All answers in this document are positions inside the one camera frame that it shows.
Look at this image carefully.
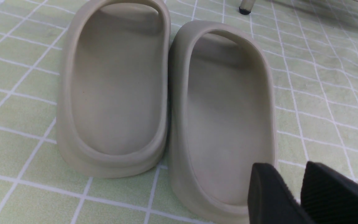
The right tan foam slide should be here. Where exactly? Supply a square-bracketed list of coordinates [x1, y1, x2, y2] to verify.
[168, 20, 277, 224]

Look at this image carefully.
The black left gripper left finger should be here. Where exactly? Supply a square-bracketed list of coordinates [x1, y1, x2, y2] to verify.
[247, 163, 314, 224]

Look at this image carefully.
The tan foam slide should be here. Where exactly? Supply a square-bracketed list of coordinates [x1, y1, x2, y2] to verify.
[168, 20, 277, 224]
[56, 0, 171, 179]

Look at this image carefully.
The green checked floor cloth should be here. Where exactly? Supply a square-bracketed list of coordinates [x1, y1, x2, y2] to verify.
[0, 0, 358, 224]

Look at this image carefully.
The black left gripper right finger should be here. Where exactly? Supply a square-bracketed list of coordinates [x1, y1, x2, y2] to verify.
[300, 161, 358, 224]

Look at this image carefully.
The left tan foam slide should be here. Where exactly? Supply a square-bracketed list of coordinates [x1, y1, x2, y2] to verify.
[56, 0, 171, 179]

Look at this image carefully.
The metal shoe rack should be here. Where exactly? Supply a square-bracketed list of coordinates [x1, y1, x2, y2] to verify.
[239, 0, 256, 15]

